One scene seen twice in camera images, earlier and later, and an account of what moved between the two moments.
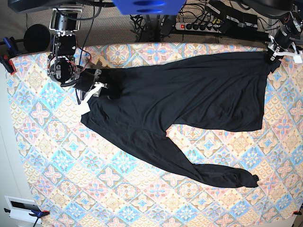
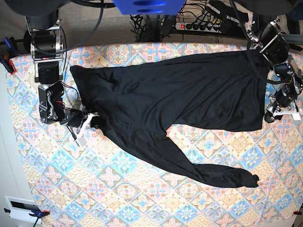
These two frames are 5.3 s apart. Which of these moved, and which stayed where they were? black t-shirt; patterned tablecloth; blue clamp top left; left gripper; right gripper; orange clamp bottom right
Moved: left gripper; right gripper
Stayed: orange clamp bottom right; patterned tablecloth; blue clamp top left; black t-shirt
